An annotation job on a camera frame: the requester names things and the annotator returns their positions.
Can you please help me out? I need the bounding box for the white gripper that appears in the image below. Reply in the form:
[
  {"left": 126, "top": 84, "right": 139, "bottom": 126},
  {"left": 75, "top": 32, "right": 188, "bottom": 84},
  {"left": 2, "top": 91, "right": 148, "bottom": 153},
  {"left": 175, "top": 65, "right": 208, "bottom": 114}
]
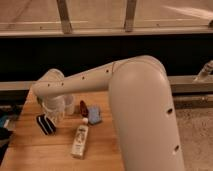
[{"left": 42, "top": 96, "right": 65, "bottom": 124}]

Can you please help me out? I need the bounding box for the black white striped eraser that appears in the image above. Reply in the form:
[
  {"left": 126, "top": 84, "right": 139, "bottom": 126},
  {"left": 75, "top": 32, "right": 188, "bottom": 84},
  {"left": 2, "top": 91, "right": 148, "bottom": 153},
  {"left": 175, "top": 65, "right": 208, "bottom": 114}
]
[{"left": 36, "top": 114, "right": 56, "bottom": 135}]

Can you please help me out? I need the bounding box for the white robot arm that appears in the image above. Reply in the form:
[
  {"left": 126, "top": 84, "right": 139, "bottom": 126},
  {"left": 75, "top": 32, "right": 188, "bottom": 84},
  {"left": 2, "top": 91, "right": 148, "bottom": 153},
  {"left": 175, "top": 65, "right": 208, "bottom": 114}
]
[{"left": 32, "top": 55, "right": 185, "bottom": 171}]

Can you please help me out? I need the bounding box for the translucent plastic cup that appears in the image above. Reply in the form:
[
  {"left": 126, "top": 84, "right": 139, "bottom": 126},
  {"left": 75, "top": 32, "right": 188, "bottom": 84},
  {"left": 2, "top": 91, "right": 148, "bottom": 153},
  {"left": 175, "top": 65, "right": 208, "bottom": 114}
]
[{"left": 65, "top": 95, "right": 75, "bottom": 115}]

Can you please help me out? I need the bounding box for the dark red small object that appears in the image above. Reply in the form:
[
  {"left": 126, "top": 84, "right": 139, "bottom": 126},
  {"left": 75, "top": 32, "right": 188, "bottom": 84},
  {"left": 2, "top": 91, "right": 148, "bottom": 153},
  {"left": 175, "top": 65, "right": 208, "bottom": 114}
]
[{"left": 80, "top": 100, "right": 89, "bottom": 117}]

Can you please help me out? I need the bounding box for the white lotion bottle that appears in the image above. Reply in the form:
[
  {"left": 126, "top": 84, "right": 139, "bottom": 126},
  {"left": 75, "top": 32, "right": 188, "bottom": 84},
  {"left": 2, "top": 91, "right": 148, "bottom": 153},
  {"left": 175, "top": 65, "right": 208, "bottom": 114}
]
[{"left": 71, "top": 117, "right": 89, "bottom": 159}]

